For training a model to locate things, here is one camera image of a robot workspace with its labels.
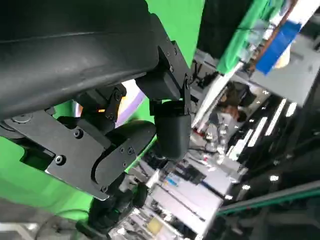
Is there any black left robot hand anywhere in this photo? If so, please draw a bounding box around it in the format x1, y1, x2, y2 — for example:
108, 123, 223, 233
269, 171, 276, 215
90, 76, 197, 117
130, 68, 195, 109
0, 0, 194, 201

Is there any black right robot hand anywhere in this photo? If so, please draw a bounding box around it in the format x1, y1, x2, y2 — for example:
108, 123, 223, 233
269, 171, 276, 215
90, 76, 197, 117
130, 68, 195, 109
87, 172, 150, 233

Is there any lilac plate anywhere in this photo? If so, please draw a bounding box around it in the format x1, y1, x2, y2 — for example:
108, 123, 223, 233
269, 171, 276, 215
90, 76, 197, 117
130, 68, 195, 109
116, 80, 149, 129

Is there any green table cloth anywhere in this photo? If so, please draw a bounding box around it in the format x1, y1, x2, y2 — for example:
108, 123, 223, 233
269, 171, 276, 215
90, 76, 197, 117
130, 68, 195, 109
0, 0, 206, 219

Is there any person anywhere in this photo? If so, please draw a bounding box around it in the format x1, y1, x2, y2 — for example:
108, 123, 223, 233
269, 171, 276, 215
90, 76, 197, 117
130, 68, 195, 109
208, 81, 257, 153

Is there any black curtain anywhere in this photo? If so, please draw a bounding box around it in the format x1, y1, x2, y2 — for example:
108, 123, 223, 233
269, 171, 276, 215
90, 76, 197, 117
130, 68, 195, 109
197, 0, 271, 61

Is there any green background cloth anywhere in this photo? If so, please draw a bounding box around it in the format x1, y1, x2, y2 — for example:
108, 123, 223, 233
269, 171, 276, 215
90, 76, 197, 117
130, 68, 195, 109
216, 0, 288, 75

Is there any green metal rail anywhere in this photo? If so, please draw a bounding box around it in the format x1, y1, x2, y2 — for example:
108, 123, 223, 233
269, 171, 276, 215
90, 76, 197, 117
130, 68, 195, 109
216, 187, 320, 217

